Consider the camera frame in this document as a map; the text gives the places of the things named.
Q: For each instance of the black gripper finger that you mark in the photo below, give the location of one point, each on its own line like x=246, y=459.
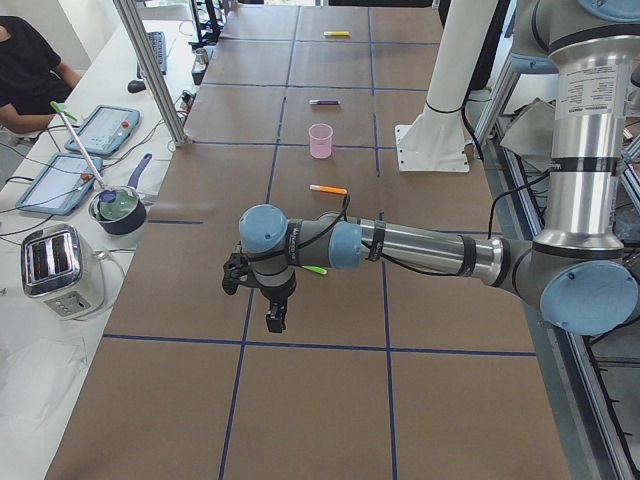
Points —
x=282, y=311
x=272, y=317

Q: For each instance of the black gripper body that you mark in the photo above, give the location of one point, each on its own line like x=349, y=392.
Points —
x=279, y=294

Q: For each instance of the green highlighter pen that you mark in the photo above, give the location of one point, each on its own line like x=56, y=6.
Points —
x=315, y=269

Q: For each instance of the orange highlighter pen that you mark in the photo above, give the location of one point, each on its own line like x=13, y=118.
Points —
x=328, y=189

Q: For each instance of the purple highlighter pen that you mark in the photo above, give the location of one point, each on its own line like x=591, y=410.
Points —
x=324, y=102

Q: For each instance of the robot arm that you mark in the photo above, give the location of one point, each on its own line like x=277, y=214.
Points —
x=571, y=271

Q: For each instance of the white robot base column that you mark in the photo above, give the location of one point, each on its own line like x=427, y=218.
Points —
x=435, y=141

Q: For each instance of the pink mesh pen holder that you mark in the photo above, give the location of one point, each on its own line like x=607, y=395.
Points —
x=320, y=140

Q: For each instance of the dark blue pot with lid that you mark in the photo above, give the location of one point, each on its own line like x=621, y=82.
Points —
x=120, y=210

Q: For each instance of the silver white toaster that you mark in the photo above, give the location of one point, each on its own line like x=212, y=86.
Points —
x=60, y=270

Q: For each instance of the teach pendant tablet far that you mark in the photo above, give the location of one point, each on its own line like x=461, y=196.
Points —
x=107, y=128

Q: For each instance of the teach pendant tablet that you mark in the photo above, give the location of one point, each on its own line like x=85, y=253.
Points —
x=60, y=186
x=107, y=128

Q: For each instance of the teach pendant tablet near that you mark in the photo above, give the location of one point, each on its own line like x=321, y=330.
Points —
x=60, y=186

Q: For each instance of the small metal cup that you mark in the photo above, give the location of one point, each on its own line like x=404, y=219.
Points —
x=201, y=56

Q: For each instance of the black computer mouse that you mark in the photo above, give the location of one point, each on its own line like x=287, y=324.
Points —
x=136, y=86

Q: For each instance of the black keyboard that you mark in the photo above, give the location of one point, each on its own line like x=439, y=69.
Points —
x=158, y=46

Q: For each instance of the person in black shirt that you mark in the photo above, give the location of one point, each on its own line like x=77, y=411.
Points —
x=33, y=75

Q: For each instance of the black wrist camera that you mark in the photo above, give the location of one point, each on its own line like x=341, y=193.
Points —
x=236, y=272

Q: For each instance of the green handled reacher grabber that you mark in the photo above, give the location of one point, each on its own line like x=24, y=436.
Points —
x=69, y=121

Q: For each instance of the aluminium frame post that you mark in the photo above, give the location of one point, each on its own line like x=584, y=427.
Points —
x=154, y=80

